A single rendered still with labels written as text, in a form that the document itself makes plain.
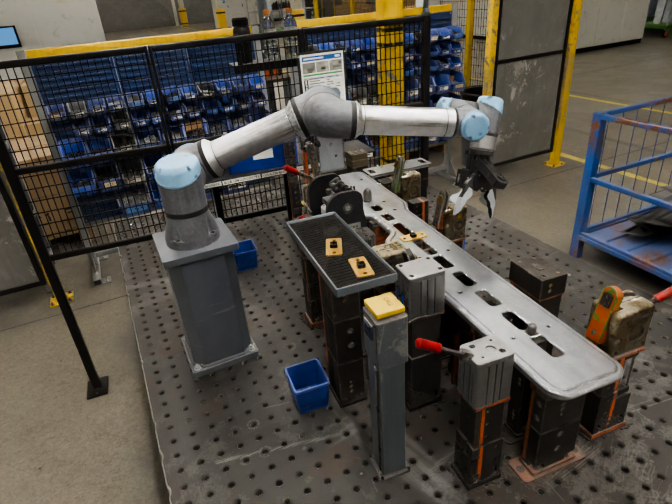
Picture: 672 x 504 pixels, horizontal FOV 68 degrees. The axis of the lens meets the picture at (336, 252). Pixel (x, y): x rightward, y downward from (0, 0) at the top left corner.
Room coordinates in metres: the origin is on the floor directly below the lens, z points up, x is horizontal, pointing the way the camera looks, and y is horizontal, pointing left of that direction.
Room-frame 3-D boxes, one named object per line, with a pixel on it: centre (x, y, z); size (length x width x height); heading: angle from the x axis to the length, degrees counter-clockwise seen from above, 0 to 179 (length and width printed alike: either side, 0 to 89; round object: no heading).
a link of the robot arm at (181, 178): (1.28, 0.40, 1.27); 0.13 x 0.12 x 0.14; 3
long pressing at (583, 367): (1.34, -0.26, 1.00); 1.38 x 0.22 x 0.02; 19
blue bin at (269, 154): (2.13, 0.29, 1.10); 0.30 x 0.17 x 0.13; 103
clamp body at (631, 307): (0.86, -0.61, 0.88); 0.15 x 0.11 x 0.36; 109
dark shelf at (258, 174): (2.14, 0.24, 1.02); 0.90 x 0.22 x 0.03; 109
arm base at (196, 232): (1.27, 0.40, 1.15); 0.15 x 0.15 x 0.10
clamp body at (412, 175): (1.81, -0.30, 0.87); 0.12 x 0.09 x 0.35; 109
